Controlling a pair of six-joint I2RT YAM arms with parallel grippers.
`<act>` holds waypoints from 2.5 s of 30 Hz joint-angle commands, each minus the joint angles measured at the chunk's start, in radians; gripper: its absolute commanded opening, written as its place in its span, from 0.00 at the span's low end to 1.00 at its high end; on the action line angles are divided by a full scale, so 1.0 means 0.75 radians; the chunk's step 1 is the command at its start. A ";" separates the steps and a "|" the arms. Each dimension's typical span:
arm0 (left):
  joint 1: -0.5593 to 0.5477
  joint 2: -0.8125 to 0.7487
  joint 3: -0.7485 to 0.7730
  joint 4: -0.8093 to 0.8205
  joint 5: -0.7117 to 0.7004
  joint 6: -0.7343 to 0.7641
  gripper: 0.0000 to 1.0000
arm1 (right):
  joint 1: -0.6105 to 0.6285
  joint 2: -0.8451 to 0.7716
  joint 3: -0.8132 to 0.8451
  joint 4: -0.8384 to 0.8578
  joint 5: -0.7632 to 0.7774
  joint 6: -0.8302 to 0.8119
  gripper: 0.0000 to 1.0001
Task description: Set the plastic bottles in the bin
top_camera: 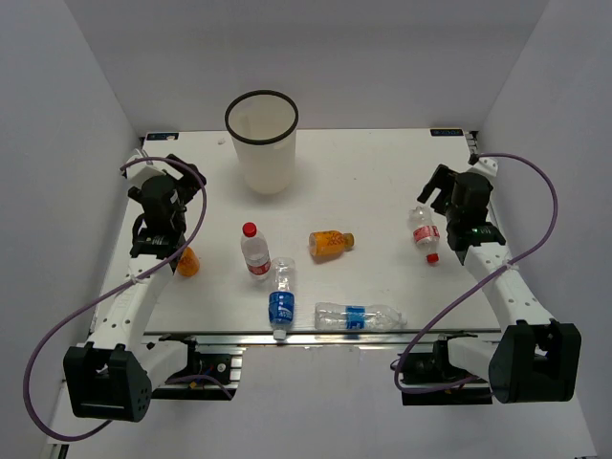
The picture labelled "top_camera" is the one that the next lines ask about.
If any crushed bottle red label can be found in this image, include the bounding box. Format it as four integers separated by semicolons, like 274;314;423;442
408;206;440;265

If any small orange plastic bottle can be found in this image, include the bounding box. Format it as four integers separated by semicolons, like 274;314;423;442
176;247;200;277

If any clear bottle red cap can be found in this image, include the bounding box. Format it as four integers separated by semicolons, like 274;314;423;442
240;222;272;281

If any orange juice bottle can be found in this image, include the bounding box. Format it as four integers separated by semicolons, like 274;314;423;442
309;230;355;258

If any clear bottle blue label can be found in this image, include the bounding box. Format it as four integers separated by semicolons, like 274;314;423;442
268;257;296;341

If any clear bottle blue band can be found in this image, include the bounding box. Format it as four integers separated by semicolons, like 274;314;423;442
315;302;406;332

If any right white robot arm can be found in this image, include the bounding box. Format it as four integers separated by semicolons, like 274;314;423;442
395;164;581;404

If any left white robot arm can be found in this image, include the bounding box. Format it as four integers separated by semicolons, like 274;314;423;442
63;155;206;422

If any white bin black rim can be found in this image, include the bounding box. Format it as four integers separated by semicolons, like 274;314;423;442
224;89;299;195

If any right blue table sticker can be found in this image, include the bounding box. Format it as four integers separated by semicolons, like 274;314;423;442
429;128;464;137

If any blue table sticker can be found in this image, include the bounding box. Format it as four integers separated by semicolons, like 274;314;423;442
429;128;464;137
145;132;179;142

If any left blue table sticker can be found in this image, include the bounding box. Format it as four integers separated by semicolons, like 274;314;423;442
145;132;179;142

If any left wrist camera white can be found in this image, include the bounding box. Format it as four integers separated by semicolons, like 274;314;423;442
122;148;164;188

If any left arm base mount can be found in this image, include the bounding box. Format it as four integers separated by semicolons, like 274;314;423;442
152;334;245;401

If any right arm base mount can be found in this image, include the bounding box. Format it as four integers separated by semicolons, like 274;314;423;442
400;333;492;406

